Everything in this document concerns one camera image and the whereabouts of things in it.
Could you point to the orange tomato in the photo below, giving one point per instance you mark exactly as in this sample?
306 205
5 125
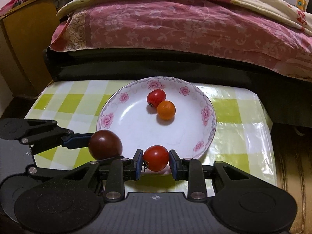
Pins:
166 110

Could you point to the green checked tablecloth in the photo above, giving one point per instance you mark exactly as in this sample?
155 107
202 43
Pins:
238 131

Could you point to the dark cloth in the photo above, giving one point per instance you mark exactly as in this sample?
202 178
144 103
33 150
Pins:
64 0

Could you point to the dark brown tomato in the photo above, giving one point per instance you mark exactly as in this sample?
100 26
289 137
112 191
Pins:
105 145

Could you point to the white plate with pink flowers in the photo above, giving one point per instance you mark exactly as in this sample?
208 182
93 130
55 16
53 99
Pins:
136 124

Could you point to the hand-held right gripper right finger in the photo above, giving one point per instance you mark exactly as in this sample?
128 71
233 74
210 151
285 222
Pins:
173 163

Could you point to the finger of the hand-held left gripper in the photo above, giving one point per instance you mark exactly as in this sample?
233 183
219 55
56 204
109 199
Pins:
61 169
78 140

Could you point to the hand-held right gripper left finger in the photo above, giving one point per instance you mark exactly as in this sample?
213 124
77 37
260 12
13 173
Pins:
139 162

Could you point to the wooden cabinet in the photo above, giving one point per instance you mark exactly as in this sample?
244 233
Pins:
24 41

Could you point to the red tomato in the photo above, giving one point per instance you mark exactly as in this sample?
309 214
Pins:
156 97
156 158

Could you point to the pink floral bedsheet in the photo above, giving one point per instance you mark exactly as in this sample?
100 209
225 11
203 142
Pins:
170 29

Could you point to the small yellow box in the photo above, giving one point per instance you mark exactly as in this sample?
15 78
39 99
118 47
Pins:
301 4

